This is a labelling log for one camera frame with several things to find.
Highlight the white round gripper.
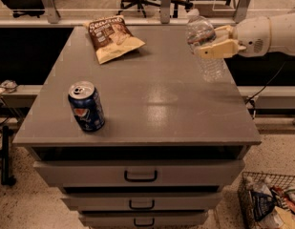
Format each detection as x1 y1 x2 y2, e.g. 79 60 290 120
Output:
198 16 270 59

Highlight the clear plastic water bottle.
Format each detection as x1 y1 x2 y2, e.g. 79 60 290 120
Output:
185 9 225 82

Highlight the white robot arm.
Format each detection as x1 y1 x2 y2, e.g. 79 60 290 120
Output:
195 12 295 59

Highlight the brown and yellow chip bag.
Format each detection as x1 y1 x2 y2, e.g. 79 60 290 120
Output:
84 15 144 64

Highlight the grey drawer cabinet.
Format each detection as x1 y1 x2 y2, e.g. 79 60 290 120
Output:
12 25 262 229

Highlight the blue Pepsi soda can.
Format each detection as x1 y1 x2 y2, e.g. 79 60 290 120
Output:
68 81 105 132

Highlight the middle grey drawer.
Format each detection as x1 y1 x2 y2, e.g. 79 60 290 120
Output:
62 192 222 212

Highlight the grey drawer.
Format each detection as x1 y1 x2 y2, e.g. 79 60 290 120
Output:
33 159 244 187
62 192 222 212
78 211 208 228

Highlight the blue snack bag in basket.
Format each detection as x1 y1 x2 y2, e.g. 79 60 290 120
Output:
251 191 275 221

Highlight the top grey drawer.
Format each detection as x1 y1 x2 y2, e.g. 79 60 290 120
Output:
33 159 244 187

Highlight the red snack bag in basket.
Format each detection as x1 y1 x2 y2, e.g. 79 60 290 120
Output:
270 186 295 215

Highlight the bottom grey drawer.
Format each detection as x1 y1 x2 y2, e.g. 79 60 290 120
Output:
78 211 208 228

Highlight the black metal stand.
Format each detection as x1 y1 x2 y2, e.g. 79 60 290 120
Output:
1 126 16 186

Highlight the black cable right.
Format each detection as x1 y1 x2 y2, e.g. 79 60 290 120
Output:
243 59 287 119

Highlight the wire basket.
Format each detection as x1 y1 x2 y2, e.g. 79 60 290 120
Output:
238 172 295 229

